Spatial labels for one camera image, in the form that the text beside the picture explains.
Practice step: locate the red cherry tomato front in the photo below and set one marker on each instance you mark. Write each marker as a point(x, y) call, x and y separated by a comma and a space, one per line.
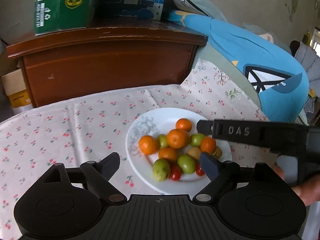
point(199, 171)

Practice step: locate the person's right hand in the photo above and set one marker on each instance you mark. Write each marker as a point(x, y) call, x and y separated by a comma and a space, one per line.
point(309, 191)

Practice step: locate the blue shark plush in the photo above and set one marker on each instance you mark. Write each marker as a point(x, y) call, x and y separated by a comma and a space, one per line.
point(279, 80)

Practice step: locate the open cardboard box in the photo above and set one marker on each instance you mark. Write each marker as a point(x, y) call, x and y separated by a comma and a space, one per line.
point(15, 89)

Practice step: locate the cherry print tablecloth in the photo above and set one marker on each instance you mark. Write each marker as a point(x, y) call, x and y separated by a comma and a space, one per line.
point(91, 127)

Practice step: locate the brown jujube plate middle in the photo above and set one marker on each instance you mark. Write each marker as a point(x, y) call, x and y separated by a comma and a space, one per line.
point(194, 152)

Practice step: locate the large green jujube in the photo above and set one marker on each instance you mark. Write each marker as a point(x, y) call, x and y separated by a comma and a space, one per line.
point(161, 170)

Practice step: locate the orange tangerine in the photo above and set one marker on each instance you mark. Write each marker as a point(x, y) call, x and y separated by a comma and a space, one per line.
point(208, 145)
point(148, 145)
point(178, 138)
point(184, 124)
point(168, 153)

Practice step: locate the brownish jujube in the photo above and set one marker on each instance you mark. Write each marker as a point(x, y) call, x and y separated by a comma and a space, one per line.
point(217, 153)

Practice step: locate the green jujube on plate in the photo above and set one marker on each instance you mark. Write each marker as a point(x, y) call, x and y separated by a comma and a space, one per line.
point(187, 164)

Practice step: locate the green jujube plate back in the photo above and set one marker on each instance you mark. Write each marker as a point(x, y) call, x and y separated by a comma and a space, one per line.
point(196, 139)

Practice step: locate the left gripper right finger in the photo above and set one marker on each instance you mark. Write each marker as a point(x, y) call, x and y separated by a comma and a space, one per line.
point(222, 177)

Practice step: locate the grey cushion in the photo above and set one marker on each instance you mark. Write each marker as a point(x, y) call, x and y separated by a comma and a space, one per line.
point(201, 7)

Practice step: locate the red cherry tomato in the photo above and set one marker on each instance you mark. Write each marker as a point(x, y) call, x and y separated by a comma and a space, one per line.
point(199, 171)
point(175, 172)

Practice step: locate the green cardboard box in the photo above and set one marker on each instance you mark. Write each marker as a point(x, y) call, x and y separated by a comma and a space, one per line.
point(57, 15)

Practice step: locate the white floral plate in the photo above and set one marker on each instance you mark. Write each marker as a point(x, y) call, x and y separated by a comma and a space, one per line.
point(162, 121)

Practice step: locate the small green jujube alone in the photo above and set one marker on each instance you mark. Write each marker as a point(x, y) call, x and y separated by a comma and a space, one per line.
point(162, 141)

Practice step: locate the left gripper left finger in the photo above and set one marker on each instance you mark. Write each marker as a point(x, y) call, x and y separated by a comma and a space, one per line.
point(97, 177)

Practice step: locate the brown wooden cabinet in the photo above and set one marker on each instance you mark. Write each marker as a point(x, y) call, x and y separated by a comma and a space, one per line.
point(124, 54)

